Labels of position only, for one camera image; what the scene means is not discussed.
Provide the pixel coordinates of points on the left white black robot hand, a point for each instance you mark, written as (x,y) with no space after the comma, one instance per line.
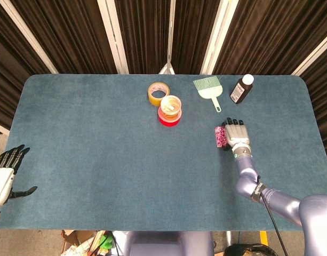
(1,181)

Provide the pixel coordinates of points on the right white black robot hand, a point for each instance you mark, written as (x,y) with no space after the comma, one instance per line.
(236,134)

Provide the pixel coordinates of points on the pink patterned card pile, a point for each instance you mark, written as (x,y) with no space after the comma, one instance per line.
(219,137)

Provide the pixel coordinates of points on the light green hand brush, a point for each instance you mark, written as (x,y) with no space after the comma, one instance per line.
(210,92)

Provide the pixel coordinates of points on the brown bottle with white cap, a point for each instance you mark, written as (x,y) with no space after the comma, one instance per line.
(240,92)

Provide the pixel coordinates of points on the red tape roll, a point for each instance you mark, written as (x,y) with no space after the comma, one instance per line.
(168,123)

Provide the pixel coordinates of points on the clear jar of rubber bands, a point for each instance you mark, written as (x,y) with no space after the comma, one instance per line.
(170,106)

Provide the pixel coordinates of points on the yellow tape roll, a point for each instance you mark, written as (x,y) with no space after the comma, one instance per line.
(152,100)

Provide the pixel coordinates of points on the dark brown curtain panel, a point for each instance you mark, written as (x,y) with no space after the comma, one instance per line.
(72,34)
(192,32)
(144,34)
(8,66)
(323,101)
(272,32)

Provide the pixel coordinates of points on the open cardboard box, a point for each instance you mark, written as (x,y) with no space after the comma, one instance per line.
(78,237)

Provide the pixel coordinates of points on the thin white pole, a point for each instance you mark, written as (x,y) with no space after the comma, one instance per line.
(167,70)

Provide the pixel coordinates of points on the metal table leg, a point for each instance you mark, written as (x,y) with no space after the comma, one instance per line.
(229,237)

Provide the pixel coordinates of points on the blue table mat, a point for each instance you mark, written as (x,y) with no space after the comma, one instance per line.
(99,146)

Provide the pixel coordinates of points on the yellow floor marker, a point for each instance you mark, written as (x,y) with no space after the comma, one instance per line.
(263,237)

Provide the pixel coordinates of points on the black bag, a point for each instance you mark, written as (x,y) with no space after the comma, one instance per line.
(248,250)

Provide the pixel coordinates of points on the green plastic toy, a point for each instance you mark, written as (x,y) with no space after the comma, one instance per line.
(105,242)

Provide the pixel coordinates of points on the purple robot torso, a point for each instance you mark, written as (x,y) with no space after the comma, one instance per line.
(158,245)

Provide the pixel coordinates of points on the white frame post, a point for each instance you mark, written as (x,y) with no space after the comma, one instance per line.
(218,37)
(315,57)
(28,37)
(113,37)

